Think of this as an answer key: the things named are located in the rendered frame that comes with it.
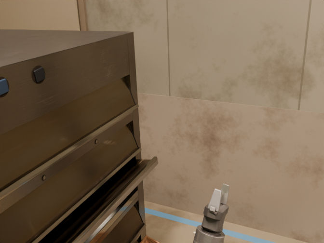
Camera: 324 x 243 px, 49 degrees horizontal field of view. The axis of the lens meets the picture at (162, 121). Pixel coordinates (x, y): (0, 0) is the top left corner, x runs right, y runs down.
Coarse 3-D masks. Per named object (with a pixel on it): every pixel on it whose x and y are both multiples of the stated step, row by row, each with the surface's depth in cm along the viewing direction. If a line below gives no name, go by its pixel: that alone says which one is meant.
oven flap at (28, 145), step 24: (96, 96) 164; (120, 96) 180; (48, 120) 136; (72, 120) 148; (96, 120) 161; (0, 144) 117; (24, 144) 125; (48, 144) 134; (72, 144) 143; (0, 168) 115; (24, 168) 123; (0, 192) 111
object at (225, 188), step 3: (222, 186) 111; (225, 186) 111; (228, 186) 111; (222, 189) 111; (225, 189) 111; (228, 189) 111; (222, 192) 111; (225, 192) 111; (228, 192) 111; (222, 195) 111; (225, 195) 111; (222, 198) 111; (225, 198) 111; (222, 201) 111; (225, 201) 111
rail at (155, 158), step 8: (152, 160) 192; (144, 168) 184; (136, 176) 176; (128, 184) 170; (120, 192) 163; (112, 200) 158; (104, 208) 152; (96, 216) 147; (88, 224) 142; (80, 232) 138; (72, 240) 133
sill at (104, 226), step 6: (132, 192) 209; (126, 198) 204; (132, 198) 206; (120, 204) 198; (126, 204) 201; (114, 210) 193; (120, 210) 194; (108, 216) 188; (114, 216) 189; (108, 222) 184; (102, 228) 179; (96, 234) 175; (102, 234) 180; (90, 240) 171; (96, 240) 175
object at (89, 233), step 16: (144, 160) 200; (112, 176) 186; (128, 176) 183; (144, 176) 183; (96, 192) 172; (112, 192) 169; (128, 192) 169; (80, 208) 160; (96, 208) 157; (112, 208) 156; (64, 224) 149; (80, 224) 147; (96, 224) 146; (48, 240) 140; (64, 240) 138; (80, 240) 136
